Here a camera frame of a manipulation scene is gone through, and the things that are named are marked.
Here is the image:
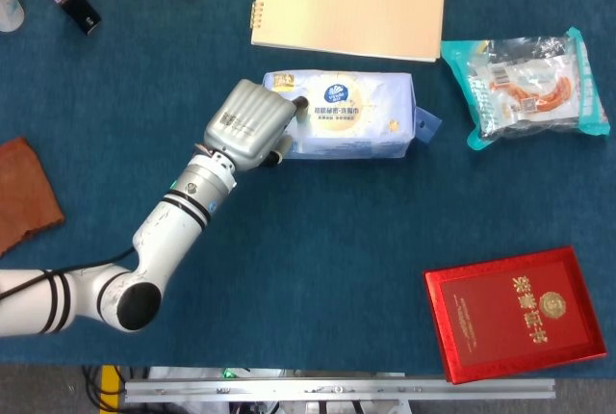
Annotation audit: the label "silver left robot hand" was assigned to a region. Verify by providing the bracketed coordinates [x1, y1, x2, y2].
[201, 79, 310, 172]

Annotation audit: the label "blue tissue pack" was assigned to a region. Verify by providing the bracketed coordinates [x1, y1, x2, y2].
[262, 68, 443, 160]

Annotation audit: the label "cream spiral notebook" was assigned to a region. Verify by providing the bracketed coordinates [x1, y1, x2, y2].
[249, 0, 449, 64]

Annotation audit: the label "black purple carton box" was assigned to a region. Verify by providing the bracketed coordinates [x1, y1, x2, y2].
[34, 0, 103, 37]

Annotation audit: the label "brown cloth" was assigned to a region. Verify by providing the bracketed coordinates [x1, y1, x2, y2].
[0, 136, 65, 258]

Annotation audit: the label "teal sausage snack bag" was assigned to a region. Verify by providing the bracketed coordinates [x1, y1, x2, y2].
[440, 26, 611, 151]

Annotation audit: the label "red certificate book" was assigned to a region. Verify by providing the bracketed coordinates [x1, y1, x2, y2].
[422, 245, 608, 385]

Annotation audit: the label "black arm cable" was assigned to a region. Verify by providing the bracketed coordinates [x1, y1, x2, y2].
[0, 248, 136, 299]

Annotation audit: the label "aluminium frame rail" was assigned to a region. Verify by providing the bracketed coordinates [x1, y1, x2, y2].
[123, 376, 557, 404]

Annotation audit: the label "black floor cables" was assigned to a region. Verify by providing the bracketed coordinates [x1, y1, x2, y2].
[81, 365, 127, 414]

